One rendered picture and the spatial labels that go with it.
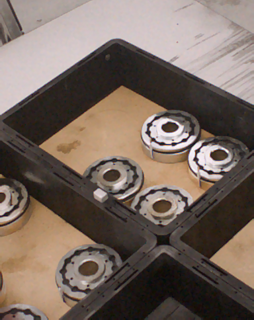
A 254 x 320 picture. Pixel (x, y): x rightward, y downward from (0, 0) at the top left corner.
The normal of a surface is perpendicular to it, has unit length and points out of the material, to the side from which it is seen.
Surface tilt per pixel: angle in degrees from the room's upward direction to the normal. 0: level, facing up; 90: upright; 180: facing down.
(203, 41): 0
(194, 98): 90
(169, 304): 0
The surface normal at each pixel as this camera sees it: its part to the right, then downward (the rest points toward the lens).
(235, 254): -0.11, -0.71
